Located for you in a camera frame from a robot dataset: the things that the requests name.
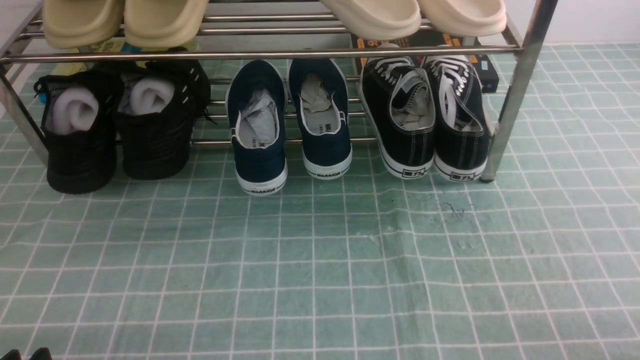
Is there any black lace-up sneaker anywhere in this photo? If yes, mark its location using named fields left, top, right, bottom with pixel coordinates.
left=422, top=55, right=491, bottom=182
left=359, top=57, right=436, bottom=179

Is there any silver metal shoe rack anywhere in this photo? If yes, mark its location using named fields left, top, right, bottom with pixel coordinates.
left=1, top=0, right=558, bottom=183

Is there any yellow book behind rack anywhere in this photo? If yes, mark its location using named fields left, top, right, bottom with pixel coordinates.
left=50, top=39, right=152, bottom=76

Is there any navy canvas shoe right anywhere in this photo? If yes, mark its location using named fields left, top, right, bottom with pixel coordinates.
left=286, top=58, right=353, bottom=180

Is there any navy canvas shoe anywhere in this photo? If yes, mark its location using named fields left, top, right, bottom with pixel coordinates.
left=225, top=60, right=288, bottom=196
left=286, top=58, right=353, bottom=180

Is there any navy canvas shoe left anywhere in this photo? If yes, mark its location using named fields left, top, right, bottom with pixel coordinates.
left=225, top=60, right=288, bottom=196

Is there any cream slipper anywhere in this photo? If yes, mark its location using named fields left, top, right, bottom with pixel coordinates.
left=418, top=0, right=507, bottom=37
left=320, top=0, right=422, bottom=41

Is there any black mesh sneaker right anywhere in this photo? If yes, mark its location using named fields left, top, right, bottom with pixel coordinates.
left=114, top=59, right=211, bottom=181

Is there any black mesh sneaker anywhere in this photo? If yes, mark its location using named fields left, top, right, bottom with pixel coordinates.
left=34, top=70, right=125, bottom=195
left=114, top=59, right=211, bottom=181

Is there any black box orange print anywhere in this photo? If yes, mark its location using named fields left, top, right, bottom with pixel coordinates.
left=350, top=29, right=499, bottom=94

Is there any cream slipper far right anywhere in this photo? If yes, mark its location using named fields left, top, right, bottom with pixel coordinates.
left=418, top=0, right=507, bottom=37

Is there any beige slipper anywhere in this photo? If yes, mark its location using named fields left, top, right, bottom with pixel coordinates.
left=41, top=0, right=125, bottom=50
left=124, top=0, right=209, bottom=48

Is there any green checked tablecloth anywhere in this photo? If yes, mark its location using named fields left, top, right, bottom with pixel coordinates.
left=0, top=44, right=640, bottom=360

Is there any black mesh sneaker left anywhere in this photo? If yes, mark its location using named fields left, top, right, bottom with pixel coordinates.
left=34, top=70, right=125, bottom=195

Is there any beige slipper far left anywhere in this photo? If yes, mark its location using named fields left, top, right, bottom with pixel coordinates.
left=41, top=0, right=125, bottom=50

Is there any black object bottom left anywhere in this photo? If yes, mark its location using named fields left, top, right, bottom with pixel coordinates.
left=0, top=347, right=53, bottom=360

